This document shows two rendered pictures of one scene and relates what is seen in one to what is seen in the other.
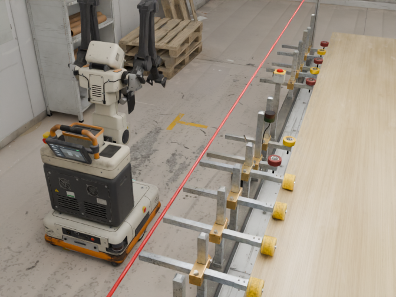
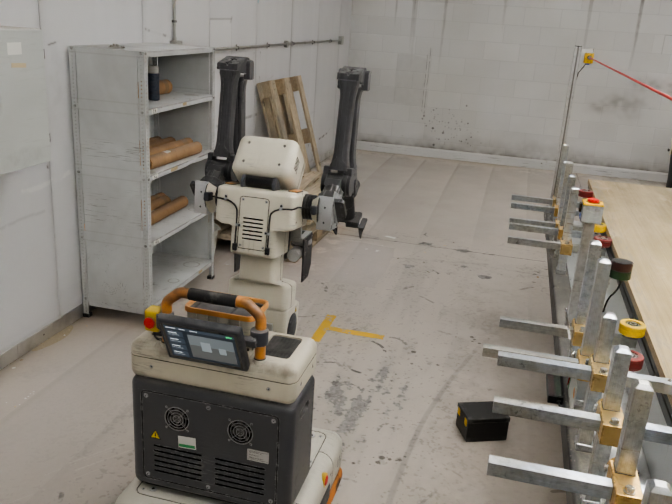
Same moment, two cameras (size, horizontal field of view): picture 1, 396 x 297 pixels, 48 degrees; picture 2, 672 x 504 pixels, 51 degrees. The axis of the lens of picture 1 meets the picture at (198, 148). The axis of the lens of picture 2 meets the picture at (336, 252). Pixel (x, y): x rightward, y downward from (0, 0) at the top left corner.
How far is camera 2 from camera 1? 89 cm
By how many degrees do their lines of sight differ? 14
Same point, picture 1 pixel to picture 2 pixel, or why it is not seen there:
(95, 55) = (254, 160)
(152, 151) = not seen: hidden behind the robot
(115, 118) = (280, 288)
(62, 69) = (125, 227)
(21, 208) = (48, 486)
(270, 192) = not seen: hidden behind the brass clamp
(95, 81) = (251, 210)
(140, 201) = (315, 462)
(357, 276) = not seen: outside the picture
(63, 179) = (175, 409)
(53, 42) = (115, 177)
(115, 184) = (294, 415)
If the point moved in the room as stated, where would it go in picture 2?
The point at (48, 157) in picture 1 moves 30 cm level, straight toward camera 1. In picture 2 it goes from (148, 360) to (174, 409)
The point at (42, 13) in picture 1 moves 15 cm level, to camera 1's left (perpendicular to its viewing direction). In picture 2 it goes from (99, 126) to (70, 125)
